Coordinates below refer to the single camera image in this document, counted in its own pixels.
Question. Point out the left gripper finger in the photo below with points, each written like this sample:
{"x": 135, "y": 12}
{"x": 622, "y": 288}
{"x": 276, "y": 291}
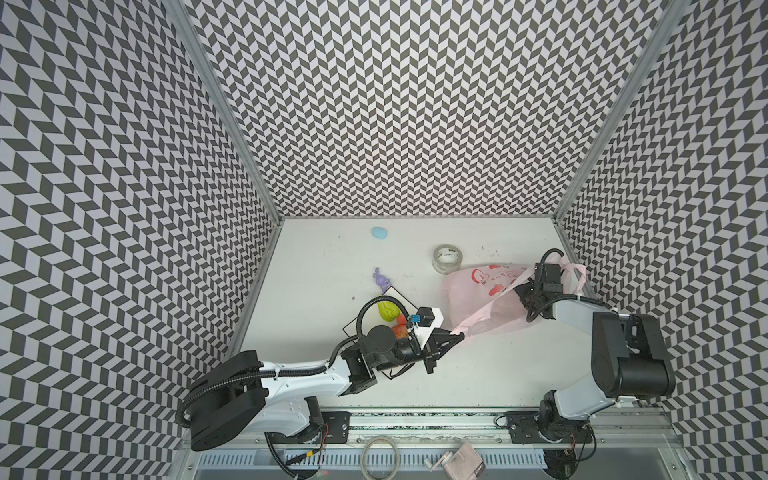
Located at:
{"x": 444, "y": 340}
{"x": 430, "y": 363}

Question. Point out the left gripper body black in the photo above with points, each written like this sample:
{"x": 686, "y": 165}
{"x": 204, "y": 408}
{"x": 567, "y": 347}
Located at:
{"x": 408, "y": 352}

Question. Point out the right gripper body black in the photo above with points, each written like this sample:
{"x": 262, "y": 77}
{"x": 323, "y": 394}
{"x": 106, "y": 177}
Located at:
{"x": 534, "y": 291}

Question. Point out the fake red yellow mango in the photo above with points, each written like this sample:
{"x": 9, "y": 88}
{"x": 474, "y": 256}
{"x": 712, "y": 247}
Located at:
{"x": 400, "y": 331}

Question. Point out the green fake pear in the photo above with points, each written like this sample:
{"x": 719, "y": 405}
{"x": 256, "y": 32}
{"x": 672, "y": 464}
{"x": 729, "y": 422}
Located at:
{"x": 388, "y": 311}

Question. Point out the pink plastic bag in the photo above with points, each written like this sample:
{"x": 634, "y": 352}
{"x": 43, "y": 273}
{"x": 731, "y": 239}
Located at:
{"x": 482, "y": 301}

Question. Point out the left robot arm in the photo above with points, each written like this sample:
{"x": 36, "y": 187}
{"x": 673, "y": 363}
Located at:
{"x": 279, "y": 398}

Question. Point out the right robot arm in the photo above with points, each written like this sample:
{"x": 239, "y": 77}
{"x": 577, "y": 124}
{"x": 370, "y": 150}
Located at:
{"x": 628, "y": 355}

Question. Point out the purple bunny toy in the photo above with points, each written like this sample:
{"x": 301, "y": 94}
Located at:
{"x": 381, "y": 280}

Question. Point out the clear tape roll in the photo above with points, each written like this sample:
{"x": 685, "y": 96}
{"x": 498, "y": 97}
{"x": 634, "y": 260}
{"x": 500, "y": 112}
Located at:
{"x": 447, "y": 259}

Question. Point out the pink box on ledge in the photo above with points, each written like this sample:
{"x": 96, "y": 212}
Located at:
{"x": 465, "y": 463}

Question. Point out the light blue soap piece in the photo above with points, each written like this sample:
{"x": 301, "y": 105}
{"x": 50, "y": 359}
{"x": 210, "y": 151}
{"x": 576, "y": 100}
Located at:
{"x": 379, "y": 232}

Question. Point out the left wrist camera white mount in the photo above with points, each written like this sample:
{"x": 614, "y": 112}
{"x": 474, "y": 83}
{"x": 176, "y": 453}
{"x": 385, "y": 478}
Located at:
{"x": 423, "y": 323}

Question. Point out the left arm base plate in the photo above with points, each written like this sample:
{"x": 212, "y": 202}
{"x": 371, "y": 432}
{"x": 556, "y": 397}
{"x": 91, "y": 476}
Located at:
{"x": 327, "y": 427}

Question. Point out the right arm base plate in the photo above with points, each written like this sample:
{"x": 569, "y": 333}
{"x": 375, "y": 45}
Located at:
{"x": 524, "y": 427}

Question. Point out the aluminium front rail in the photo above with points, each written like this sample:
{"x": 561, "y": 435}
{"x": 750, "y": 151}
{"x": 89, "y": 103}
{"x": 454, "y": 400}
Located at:
{"x": 624, "y": 426}

